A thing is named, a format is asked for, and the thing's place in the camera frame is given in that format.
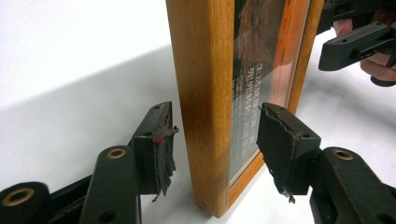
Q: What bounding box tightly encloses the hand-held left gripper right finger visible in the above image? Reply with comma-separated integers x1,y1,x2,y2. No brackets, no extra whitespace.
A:
256,102,323,205

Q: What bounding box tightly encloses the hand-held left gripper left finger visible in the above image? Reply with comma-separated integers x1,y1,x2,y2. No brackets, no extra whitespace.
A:
128,101,180,203

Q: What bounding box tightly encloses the wooden picture frame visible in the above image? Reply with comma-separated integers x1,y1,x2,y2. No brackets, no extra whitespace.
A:
164,0,325,219

